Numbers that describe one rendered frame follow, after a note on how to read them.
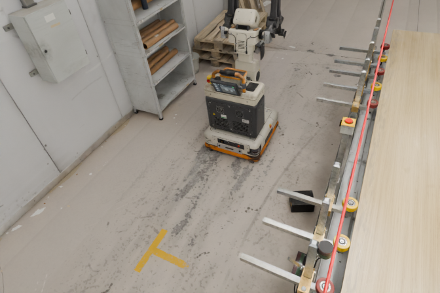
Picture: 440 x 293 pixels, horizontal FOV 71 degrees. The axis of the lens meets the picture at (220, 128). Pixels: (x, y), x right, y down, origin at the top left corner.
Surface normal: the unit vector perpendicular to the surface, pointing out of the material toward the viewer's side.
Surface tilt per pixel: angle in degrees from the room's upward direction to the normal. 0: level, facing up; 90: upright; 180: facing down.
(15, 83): 90
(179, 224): 0
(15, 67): 90
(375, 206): 0
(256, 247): 0
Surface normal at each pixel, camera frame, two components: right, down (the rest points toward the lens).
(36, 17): 0.89, 0.22
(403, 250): -0.10, -0.76
